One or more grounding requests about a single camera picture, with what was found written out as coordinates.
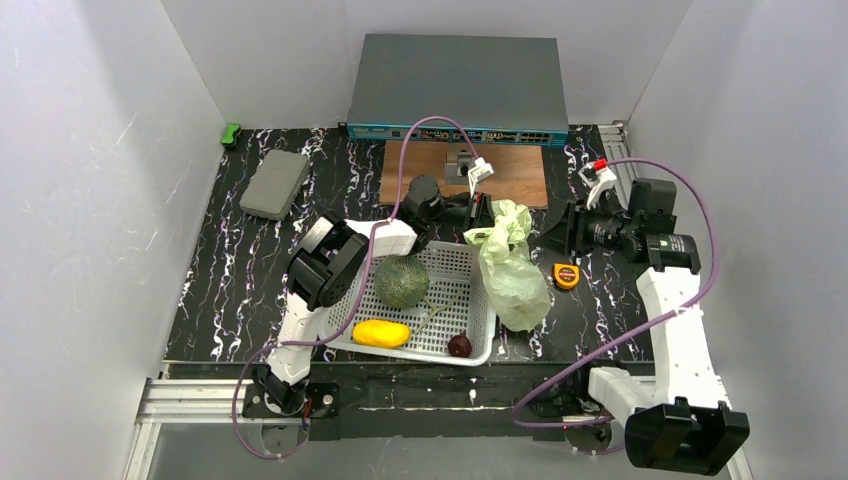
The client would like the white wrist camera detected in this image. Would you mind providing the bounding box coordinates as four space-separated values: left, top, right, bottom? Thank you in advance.
467 157 494 194
578 158 618 210

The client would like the black base frame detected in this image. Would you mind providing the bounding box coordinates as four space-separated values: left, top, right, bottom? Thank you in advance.
238 360 664 443

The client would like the grey rectangular case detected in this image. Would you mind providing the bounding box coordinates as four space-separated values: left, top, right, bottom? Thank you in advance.
239 150 309 221

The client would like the yellow fake mango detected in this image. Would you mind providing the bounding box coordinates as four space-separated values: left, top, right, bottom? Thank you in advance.
352 319 411 349

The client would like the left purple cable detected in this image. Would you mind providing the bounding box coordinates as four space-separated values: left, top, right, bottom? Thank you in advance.
231 116 482 461

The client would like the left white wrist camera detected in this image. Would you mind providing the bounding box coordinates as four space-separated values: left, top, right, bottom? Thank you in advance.
467 157 494 194

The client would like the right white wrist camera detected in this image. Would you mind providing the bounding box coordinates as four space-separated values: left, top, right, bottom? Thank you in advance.
578 158 618 210

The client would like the brown wooden board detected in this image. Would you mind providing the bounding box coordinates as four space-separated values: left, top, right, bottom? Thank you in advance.
379 141 548 209

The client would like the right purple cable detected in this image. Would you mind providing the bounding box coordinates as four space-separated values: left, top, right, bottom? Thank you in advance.
510 157 721 458

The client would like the white plastic basket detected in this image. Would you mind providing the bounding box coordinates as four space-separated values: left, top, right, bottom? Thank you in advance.
328 241 496 367

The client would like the green black small tool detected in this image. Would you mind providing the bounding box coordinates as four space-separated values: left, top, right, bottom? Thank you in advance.
220 124 241 149

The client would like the grey network switch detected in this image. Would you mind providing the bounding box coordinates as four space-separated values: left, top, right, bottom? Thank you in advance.
346 34 569 146

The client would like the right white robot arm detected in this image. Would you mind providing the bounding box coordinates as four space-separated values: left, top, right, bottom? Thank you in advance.
538 178 750 476

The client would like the purple cable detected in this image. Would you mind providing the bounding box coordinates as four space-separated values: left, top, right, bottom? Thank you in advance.
510 157 721 458
231 116 482 461

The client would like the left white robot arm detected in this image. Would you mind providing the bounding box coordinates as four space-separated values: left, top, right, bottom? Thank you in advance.
251 175 495 416

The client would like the dark red fake fruit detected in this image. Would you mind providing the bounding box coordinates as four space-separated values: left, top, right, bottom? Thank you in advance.
447 333 473 358

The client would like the light green plastic bag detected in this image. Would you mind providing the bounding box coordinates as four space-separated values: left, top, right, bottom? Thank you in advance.
464 199 552 332

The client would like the small metal bracket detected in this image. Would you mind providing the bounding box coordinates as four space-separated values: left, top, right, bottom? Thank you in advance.
444 148 474 185

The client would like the yellow tape measure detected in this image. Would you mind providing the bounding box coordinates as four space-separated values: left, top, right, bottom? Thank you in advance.
552 263 581 291

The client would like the green fake melon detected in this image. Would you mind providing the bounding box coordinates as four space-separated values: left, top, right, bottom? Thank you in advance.
374 256 430 309

